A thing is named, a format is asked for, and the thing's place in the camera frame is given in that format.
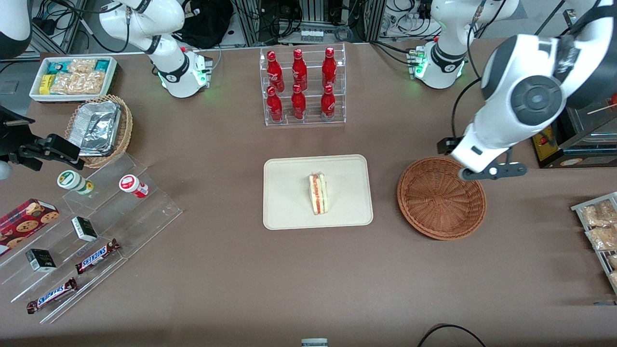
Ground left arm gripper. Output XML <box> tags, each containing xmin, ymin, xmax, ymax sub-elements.
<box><xmin>437</xmin><ymin>135</ymin><xmax>509</xmax><ymax>174</ymax></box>

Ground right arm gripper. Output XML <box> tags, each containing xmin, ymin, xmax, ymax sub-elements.
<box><xmin>0</xmin><ymin>105</ymin><xmax>85</xmax><ymax>171</ymax></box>

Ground triangle sandwich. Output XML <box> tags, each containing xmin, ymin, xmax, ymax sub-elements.
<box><xmin>308</xmin><ymin>173</ymin><xmax>329</xmax><ymax>215</ymax></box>

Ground brown round wicker basket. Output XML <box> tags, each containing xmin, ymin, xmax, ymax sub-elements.
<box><xmin>397</xmin><ymin>157</ymin><xmax>487</xmax><ymax>241</ymax></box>

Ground light wicker basket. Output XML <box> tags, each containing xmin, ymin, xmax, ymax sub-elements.
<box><xmin>65</xmin><ymin>94</ymin><xmax>134</xmax><ymax>169</ymax></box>

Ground cream plastic tray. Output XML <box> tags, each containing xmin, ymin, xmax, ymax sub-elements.
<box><xmin>263</xmin><ymin>154</ymin><xmax>374</xmax><ymax>231</ymax></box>

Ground green lid jar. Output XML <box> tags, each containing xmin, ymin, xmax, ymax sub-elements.
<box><xmin>57</xmin><ymin>170</ymin><xmax>94</xmax><ymax>195</ymax></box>

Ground silver foil container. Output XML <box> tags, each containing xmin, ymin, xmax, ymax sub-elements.
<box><xmin>67</xmin><ymin>101</ymin><xmax>121</xmax><ymax>157</ymax></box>

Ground white rectangular snack bin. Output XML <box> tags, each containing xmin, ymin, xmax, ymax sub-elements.
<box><xmin>29</xmin><ymin>56</ymin><xmax>118</xmax><ymax>104</ymax></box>

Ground clear cracker bag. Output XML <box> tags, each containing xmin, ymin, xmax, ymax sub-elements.
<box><xmin>51</xmin><ymin>71</ymin><xmax>106</xmax><ymax>95</ymax></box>
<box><xmin>67</xmin><ymin>58</ymin><xmax>97</xmax><ymax>74</ymax></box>

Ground red lid jar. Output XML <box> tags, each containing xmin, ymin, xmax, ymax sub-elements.
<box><xmin>119</xmin><ymin>174</ymin><xmax>149</xmax><ymax>199</ymax></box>

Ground red cookie box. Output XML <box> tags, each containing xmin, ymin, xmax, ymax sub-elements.
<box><xmin>0</xmin><ymin>198</ymin><xmax>60</xmax><ymax>256</ymax></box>

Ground small black box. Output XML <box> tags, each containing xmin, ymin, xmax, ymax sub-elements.
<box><xmin>25</xmin><ymin>249</ymin><xmax>57</xmax><ymax>273</ymax></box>
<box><xmin>71</xmin><ymin>216</ymin><xmax>99</xmax><ymax>242</ymax></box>

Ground clear acrylic stepped stand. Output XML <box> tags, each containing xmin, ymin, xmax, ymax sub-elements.
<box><xmin>0</xmin><ymin>152</ymin><xmax>183</xmax><ymax>324</ymax></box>

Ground snickers bar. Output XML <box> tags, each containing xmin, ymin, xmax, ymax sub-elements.
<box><xmin>75</xmin><ymin>239</ymin><xmax>121</xmax><ymax>275</ymax></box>
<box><xmin>27</xmin><ymin>278</ymin><xmax>78</xmax><ymax>315</ymax></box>

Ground red cola bottle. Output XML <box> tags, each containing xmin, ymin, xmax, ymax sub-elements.
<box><xmin>266</xmin><ymin>86</ymin><xmax>283</xmax><ymax>123</ymax></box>
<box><xmin>321</xmin><ymin>84</ymin><xmax>336</xmax><ymax>121</ymax></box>
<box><xmin>322</xmin><ymin>47</ymin><xmax>337</xmax><ymax>89</ymax></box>
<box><xmin>291</xmin><ymin>83</ymin><xmax>307</xmax><ymax>120</ymax></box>
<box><xmin>266</xmin><ymin>50</ymin><xmax>285</xmax><ymax>92</ymax></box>
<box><xmin>291</xmin><ymin>48</ymin><xmax>308</xmax><ymax>91</ymax></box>

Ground black food warmer yellow panel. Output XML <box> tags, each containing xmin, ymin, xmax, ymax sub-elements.
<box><xmin>530</xmin><ymin>92</ymin><xmax>617</xmax><ymax>169</ymax></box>

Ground clear acrylic bottle rack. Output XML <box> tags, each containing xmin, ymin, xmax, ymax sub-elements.
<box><xmin>259</xmin><ymin>43</ymin><xmax>347</xmax><ymax>127</ymax></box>

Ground grey metal snack rack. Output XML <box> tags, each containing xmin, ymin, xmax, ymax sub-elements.
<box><xmin>571</xmin><ymin>192</ymin><xmax>617</xmax><ymax>294</ymax></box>

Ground black bag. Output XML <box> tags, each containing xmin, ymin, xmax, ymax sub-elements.
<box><xmin>176</xmin><ymin>0</ymin><xmax>234</xmax><ymax>49</ymax></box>

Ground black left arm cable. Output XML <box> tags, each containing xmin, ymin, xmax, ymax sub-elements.
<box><xmin>451</xmin><ymin>77</ymin><xmax>483</xmax><ymax>141</ymax></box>

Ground black table cable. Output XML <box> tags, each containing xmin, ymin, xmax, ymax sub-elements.
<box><xmin>417</xmin><ymin>324</ymin><xmax>487</xmax><ymax>347</ymax></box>

